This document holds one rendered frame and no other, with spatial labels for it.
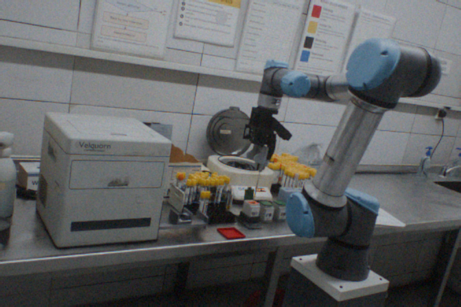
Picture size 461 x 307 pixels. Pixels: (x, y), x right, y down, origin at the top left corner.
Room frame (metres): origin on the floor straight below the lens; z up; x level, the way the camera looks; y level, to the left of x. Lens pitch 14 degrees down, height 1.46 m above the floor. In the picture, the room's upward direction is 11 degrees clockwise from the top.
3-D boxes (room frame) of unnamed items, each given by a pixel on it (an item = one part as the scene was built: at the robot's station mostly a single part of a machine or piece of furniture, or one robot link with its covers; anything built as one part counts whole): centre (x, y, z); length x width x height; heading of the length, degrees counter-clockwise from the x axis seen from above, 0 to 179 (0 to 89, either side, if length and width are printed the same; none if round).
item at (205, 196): (1.48, 0.04, 0.93); 0.17 x 0.09 x 0.11; 126
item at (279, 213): (1.60, -0.21, 0.91); 0.05 x 0.04 x 0.07; 36
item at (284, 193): (1.69, -0.25, 0.92); 0.10 x 0.07 x 0.10; 120
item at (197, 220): (1.31, 0.14, 0.92); 0.21 x 0.07 x 0.05; 126
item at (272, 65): (1.49, -0.09, 1.38); 0.09 x 0.08 x 0.11; 27
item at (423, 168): (2.89, -1.20, 0.97); 0.08 x 0.07 x 0.20; 129
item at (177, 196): (1.58, 0.08, 0.91); 0.20 x 0.10 x 0.07; 126
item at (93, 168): (1.27, 0.35, 1.03); 0.31 x 0.27 x 0.30; 126
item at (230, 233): (1.38, -0.04, 0.88); 0.07 x 0.07 x 0.01; 36
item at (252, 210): (1.51, -0.10, 0.92); 0.05 x 0.04 x 0.06; 36
